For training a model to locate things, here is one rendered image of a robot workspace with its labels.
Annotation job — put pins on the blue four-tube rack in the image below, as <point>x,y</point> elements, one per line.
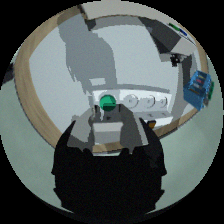
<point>193,98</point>

